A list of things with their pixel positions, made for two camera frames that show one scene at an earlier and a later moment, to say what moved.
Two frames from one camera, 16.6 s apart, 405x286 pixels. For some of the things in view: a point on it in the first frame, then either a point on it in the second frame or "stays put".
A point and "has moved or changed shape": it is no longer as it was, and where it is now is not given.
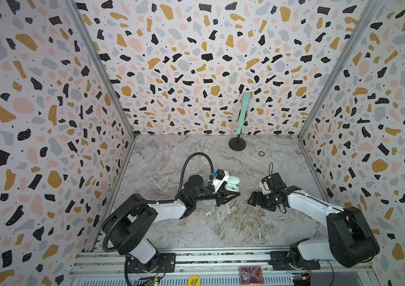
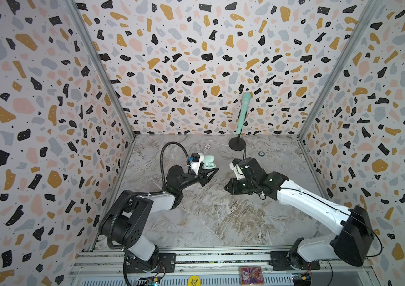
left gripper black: [221, 196] -> [203, 179]
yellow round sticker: [194, 280] stays put
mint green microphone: [246, 97] stays put
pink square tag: [251, 275] stays put
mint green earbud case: [232, 182] has moved or changed shape
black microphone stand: [237, 143] stays put
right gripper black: [264, 200] -> [238, 183]
